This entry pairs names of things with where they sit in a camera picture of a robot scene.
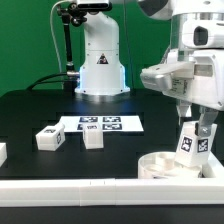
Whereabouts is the white cable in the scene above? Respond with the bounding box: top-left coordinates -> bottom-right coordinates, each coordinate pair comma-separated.
49,0 -> 72,74

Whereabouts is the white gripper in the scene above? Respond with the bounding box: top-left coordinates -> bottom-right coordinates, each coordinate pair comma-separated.
160,49 -> 224,136

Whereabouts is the black cable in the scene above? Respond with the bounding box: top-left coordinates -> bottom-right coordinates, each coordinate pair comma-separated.
26,72 -> 79,91

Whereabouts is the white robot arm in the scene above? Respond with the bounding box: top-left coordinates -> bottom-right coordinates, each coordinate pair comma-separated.
78,0 -> 224,137

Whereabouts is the white sheet with tags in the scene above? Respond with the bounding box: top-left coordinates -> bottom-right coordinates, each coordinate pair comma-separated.
60,115 -> 144,132

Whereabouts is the white U-shaped obstacle fence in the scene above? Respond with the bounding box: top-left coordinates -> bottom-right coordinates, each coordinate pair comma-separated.
0,142 -> 224,208

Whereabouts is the white round stool seat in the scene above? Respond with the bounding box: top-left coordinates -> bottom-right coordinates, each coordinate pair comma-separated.
138,151 -> 202,179

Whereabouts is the black camera stand pole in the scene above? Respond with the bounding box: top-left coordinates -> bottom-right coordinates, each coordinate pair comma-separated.
57,3 -> 87,95

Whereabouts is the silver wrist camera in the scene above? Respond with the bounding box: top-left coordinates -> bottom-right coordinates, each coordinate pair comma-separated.
140,62 -> 194,95

